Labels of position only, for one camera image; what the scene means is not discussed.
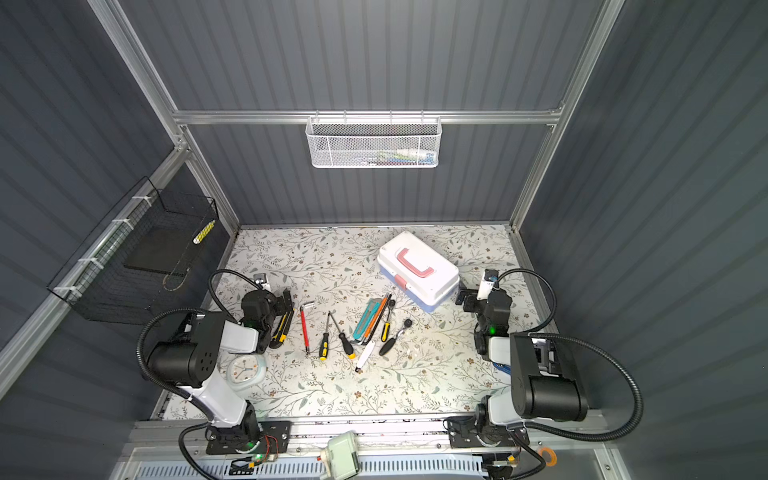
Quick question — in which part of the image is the yellow black screwdriver short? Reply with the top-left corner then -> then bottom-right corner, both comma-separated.
318,312 -> 331,361

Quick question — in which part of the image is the black yellow screwdriver long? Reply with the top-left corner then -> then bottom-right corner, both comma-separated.
328,312 -> 356,359

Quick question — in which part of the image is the green white device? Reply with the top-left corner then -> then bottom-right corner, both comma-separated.
319,431 -> 362,480

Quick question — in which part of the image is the orange pencil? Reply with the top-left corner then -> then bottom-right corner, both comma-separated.
362,294 -> 392,345

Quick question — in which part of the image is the white blue tool box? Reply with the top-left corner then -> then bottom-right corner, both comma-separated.
377,231 -> 460,313

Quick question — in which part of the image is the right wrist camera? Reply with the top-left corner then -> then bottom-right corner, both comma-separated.
477,269 -> 499,301

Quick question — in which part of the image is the black wire side basket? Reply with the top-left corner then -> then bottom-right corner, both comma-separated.
47,177 -> 219,325

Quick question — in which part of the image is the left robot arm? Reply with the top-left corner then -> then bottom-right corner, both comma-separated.
136,269 -> 293,453

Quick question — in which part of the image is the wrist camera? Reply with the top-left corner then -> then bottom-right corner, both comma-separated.
477,269 -> 499,301
253,273 -> 271,290

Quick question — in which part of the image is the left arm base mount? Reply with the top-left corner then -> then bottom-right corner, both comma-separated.
205,421 -> 292,455

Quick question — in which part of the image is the white marker pen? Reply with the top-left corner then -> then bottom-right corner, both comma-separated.
355,340 -> 376,373

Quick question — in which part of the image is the black ratchet wrench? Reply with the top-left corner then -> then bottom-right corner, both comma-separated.
379,319 -> 413,356

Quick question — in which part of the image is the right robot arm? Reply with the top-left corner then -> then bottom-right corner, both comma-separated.
456,268 -> 645,444

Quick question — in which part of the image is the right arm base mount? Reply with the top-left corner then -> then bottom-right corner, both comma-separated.
442,415 -> 530,449

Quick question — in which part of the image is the white wire wall basket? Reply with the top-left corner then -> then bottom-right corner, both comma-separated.
305,118 -> 443,169

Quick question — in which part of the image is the blue stapler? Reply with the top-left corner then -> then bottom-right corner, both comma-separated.
492,362 -> 511,375

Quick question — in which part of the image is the teal utility knife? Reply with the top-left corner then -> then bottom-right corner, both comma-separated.
352,298 -> 382,342

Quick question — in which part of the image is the yellow black utility knife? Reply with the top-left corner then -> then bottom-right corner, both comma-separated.
269,289 -> 295,349

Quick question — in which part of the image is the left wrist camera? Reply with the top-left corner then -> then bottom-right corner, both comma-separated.
253,273 -> 271,290

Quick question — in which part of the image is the red hex key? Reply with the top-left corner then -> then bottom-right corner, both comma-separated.
299,301 -> 315,356

